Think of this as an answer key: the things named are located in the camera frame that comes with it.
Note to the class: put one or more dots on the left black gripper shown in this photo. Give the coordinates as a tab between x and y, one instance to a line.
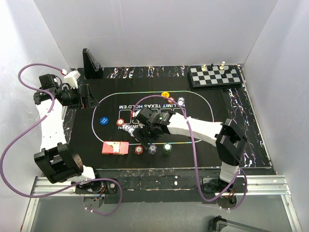
88	101

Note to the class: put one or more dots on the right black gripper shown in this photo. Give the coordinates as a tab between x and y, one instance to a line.
140	133

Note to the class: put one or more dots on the blue poker chip stack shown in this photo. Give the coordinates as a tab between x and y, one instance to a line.
152	149

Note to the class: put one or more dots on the spread blue white chips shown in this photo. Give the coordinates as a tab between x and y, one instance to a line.
129	129

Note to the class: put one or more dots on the blue small blind button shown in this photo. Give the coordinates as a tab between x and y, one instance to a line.
104	121

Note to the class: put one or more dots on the red poker chip stack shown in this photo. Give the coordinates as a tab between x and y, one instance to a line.
138	150

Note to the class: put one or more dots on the yellow big blind button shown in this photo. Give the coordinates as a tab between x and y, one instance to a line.
165	94

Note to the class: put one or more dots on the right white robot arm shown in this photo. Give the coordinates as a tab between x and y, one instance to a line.
229	140

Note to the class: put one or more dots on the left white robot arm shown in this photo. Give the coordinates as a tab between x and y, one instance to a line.
57	161

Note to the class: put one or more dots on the green poker chip stack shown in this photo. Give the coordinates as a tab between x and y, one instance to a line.
167	148

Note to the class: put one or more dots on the black card shoe holder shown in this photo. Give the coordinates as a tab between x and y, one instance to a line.
92	68

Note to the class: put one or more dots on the black poker table mat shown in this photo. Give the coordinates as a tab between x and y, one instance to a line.
118	92

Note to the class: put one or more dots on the red playing card deck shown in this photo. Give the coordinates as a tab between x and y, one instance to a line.
115	148

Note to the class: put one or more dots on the black white chess board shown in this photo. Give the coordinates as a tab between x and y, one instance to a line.
200	80

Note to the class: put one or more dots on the white chess piece tall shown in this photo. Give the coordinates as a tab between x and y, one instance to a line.
222	66

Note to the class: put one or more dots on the black device bottom corner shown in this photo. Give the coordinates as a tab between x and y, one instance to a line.
219	224

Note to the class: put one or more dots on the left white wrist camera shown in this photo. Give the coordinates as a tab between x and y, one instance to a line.
71	78

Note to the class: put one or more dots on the aluminium rail frame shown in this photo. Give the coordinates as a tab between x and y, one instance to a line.
161	200

